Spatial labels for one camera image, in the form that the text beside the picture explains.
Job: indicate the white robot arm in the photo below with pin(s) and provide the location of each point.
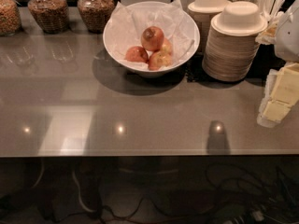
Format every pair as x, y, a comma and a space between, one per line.
286, 45

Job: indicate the right hidden apple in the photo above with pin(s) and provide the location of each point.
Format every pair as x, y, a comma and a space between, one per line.
167, 46

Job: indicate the front yellow red apple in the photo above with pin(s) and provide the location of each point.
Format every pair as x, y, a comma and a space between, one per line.
159, 59

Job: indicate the white ceramic bowl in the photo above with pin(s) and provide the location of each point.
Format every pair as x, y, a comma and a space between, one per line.
112, 34

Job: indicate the left red apple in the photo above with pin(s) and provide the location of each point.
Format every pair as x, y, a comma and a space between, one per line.
136, 54

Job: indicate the white paper bowl liner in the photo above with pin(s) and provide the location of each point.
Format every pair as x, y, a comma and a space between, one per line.
127, 25

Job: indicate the front stack of paper bowls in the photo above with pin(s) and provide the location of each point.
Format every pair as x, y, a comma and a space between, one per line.
231, 42

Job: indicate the stack of paper bowls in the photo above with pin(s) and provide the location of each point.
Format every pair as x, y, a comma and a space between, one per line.
202, 12
231, 42

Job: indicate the bundle of white wrapped utensils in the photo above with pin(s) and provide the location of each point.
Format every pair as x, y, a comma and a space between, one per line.
270, 10

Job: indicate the rear stack of paper bowls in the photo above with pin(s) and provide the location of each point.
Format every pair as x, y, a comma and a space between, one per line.
202, 12

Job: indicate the right glass jar of grains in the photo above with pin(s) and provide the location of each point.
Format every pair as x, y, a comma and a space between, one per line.
95, 13

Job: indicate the glass jar of grains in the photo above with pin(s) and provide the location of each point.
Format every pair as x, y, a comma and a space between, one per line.
95, 13
52, 16
10, 18

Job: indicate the middle glass jar of grains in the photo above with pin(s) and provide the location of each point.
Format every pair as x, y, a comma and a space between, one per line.
52, 16

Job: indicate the left glass jar of grains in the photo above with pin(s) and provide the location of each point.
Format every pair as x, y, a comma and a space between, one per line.
10, 18

